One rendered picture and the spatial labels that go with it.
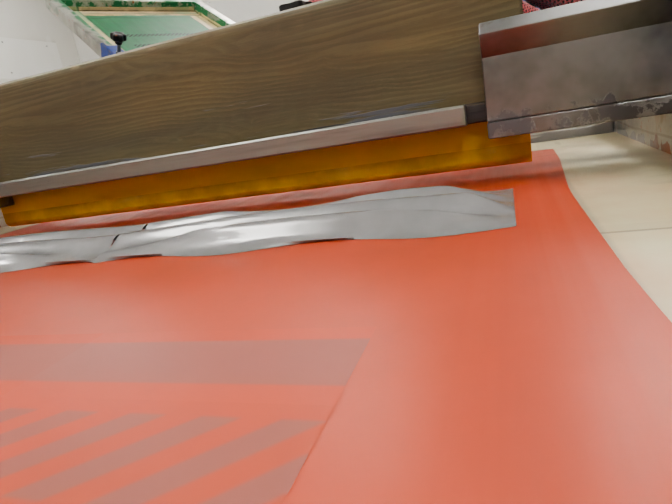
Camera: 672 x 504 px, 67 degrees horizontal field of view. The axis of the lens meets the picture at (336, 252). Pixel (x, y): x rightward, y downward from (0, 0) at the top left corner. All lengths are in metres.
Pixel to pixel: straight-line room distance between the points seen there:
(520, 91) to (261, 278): 0.16
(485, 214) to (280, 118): 0.15
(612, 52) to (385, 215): 0.13
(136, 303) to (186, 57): 0.19
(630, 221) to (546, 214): 0.03
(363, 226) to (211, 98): 0.16
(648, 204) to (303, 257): 0.12
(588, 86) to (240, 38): 0.18
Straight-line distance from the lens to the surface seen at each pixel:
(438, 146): 0.29
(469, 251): 0.16
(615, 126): 0.43
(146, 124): 0.35
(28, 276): 0.26
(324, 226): 0.20
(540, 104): 0.26
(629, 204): 0.20
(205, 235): 0.22
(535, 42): 0.26
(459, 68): 0.28
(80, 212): 0.41
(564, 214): 0.19
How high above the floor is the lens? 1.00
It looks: 15 degrees down
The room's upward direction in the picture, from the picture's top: 10 degrees counter-clockwise
